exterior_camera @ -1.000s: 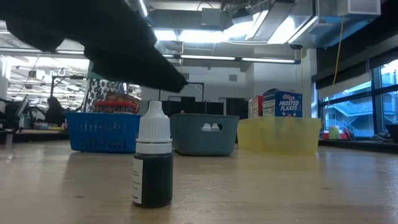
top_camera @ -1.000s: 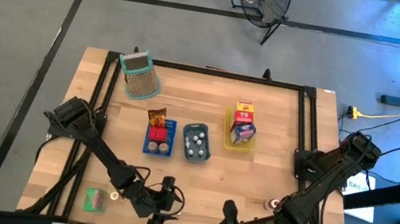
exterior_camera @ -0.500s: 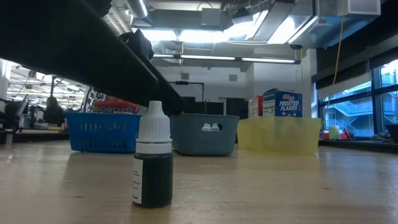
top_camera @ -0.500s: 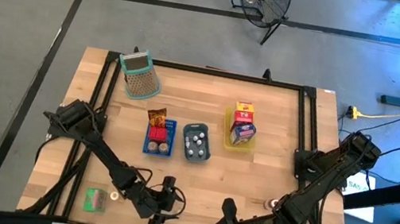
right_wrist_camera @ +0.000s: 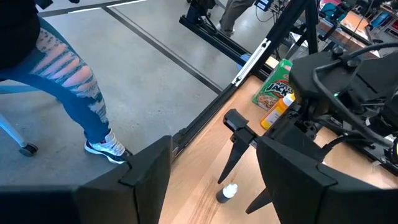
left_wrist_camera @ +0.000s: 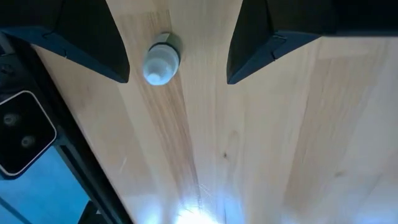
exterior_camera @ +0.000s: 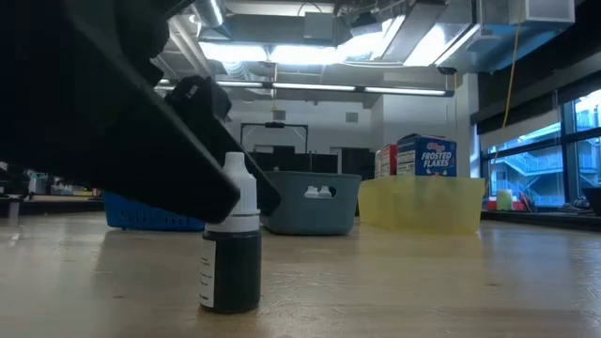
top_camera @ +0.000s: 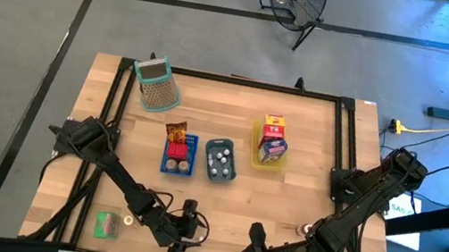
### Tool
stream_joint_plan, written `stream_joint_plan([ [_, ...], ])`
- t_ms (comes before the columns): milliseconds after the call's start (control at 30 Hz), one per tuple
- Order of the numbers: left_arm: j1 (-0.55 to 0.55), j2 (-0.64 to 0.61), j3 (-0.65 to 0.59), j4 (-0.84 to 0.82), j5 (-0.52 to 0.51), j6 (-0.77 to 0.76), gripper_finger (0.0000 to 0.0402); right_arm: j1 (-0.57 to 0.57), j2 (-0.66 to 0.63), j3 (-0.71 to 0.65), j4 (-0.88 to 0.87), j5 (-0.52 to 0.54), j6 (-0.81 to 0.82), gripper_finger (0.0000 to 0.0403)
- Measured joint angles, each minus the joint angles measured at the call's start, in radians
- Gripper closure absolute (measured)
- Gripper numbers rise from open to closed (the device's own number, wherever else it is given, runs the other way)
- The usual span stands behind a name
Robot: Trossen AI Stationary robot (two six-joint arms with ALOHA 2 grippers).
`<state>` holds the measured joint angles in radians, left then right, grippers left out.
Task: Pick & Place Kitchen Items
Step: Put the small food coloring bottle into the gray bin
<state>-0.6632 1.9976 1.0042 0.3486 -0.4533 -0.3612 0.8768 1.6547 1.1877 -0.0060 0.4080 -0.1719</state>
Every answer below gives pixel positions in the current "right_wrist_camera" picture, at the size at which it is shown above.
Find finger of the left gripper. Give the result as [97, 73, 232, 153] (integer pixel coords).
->
[244, 187, 273, 215]
[216, 129, 259, 185]

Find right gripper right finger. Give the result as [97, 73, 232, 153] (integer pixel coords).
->
[256, 136, 398, 224]

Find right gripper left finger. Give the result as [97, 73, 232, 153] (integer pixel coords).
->
[0, 135, 174, 224]

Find spice bottle pale yellow lid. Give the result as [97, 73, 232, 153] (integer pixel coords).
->
[260, 93, 296, 131]

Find black dropper bottle white label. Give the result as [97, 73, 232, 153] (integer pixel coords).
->
[216, 183, 239, 204]

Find green Apple Jacks box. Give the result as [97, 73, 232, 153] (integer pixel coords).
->
[252, 58, 295, 111]

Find person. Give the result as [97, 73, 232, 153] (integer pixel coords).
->
[217, 0, 256, 37]
[0, 0, 133, 165]

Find pale blue office chair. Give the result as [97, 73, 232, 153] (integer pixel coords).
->
[0, 83, 39, 157]

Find wooden table grey legs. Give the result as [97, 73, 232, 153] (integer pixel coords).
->
[317, 9, 382, 60]

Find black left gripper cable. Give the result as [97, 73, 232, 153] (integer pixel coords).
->
[312, 42, 398, 147]

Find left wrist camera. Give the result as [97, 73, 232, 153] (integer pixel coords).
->
[289, 51, 363, 100]

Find silver aluminium bracket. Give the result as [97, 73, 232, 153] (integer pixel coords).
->
[231, 37, 272, 88]

